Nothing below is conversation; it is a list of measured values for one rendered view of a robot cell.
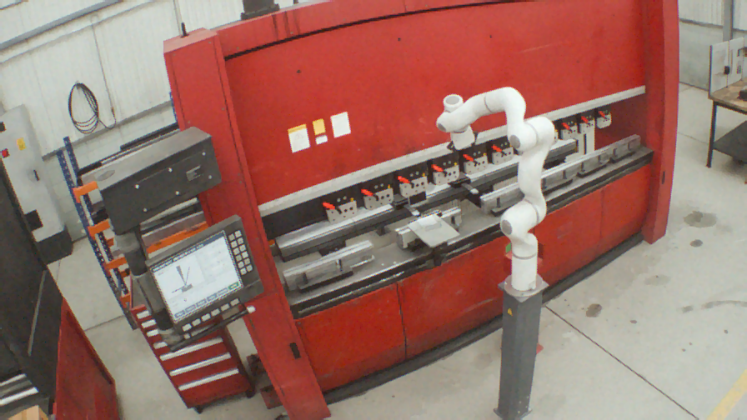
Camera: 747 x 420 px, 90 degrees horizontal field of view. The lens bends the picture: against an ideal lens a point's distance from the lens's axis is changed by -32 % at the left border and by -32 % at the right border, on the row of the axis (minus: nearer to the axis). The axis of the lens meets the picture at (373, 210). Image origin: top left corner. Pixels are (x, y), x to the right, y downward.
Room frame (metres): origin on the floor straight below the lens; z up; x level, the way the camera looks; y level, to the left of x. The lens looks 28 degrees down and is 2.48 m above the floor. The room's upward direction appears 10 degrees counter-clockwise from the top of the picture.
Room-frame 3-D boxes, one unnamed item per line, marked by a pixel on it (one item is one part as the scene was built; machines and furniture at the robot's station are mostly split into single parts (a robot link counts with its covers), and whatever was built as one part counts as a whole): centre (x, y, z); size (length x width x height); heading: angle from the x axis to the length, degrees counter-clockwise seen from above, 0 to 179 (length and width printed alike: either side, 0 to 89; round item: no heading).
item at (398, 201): (2.69, -0.19, 1.01); 0.26 x 0.12 x 0.05; 19
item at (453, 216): (2.55, -0.29, 0.92); 0.39 x 0.06 x 0.10; 109
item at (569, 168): (2.95, -1.43, 0.92); 1.67 x 0.06 x 0.10; 109
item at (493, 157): (2.72, -0.78, 1.26); 0.15 x 0.09 x 0.17; 109
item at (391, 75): (2.75, -0.85, 1.74); 3.00 x 0.08 x 0.80; 109
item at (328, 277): (2.28, 0.31, 0.89); 0.30 x 0.05 x 0.03; 109
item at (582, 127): (2.98, -1.54, 1.26); 0.15 x 0.09 x 0.17; 109
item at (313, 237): (2.95, -0.51, 0.93); 2.30 x 0.14 x 0.10; 109
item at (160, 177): (1.71, 0.80, 1.53); 0.51 x 0.25 x 0.85; 123
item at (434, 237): (2.39, -0.29, 1.00); 0.26 x 0.18 x 0.01; 19
